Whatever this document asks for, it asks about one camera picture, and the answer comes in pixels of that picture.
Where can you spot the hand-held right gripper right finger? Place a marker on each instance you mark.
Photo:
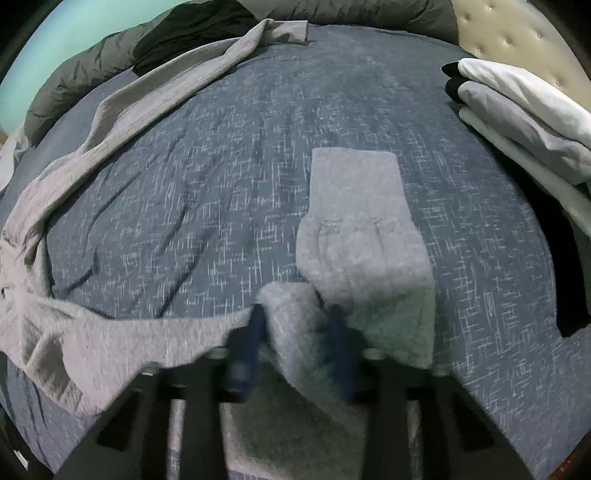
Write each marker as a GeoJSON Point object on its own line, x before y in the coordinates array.
{"type": "Point", "coordinates": [339, 350]}

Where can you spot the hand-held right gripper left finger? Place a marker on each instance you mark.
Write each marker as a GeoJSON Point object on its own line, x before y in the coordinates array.
{"type": "Point", "coordinates": [249, 341]}

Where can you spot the grey fleece sweatshirt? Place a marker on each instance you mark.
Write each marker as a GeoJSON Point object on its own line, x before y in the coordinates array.
{"type": "Point", "coordinates": [360, 230]}

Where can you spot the bed with blue sheet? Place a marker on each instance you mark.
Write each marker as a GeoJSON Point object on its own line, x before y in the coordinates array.
{"type": "Point", "coordinates": [184, 194]}

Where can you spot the grey folded garment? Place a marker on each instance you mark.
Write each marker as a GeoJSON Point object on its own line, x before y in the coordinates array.
{"type": "Point", "coordinates": [512, 124]}

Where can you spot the light grey pillow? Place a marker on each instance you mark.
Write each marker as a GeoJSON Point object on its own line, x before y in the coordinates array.
{"type": "Point", "coordinates": [9, 157]}

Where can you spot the black crumpled garment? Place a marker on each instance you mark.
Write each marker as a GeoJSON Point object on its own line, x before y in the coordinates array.
{"type": "Point", "coordinates": [194, 37]}

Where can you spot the dark grey rolled duvet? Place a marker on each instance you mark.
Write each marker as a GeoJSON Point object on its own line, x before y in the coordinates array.
{"type": "Point", "coordinates": [83, 69]}

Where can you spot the cream tufted bed headboard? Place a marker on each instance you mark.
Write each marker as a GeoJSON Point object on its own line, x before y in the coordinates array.
{"type": "Point", "coordinates": [508, 32]}

